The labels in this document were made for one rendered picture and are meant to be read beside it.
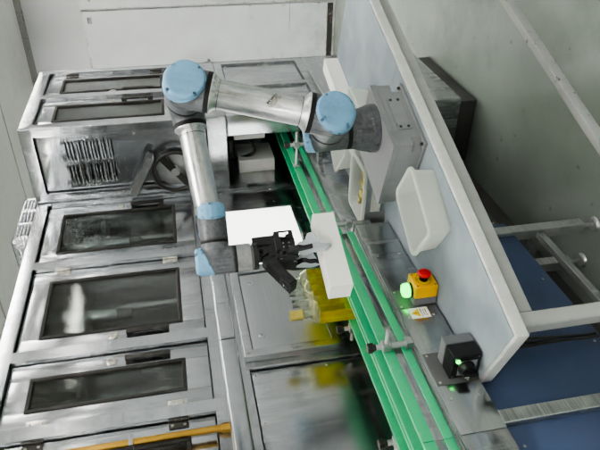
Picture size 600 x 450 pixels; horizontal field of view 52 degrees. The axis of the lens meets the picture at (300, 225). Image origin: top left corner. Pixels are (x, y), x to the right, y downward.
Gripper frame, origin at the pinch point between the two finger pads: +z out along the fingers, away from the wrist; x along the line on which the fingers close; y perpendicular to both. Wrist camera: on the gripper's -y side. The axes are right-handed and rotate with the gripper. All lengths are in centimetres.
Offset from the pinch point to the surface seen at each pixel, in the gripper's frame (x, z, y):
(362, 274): 27.3, 17.1, 8.4
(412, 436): 15, 14, -47
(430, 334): 14.8, 27.4, -20.8
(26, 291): 70, -99, 44
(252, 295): 61, -16, 25
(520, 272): 24, 68, 0
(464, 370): 3.7, 28.4, -36.6
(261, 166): 92, 2, 116
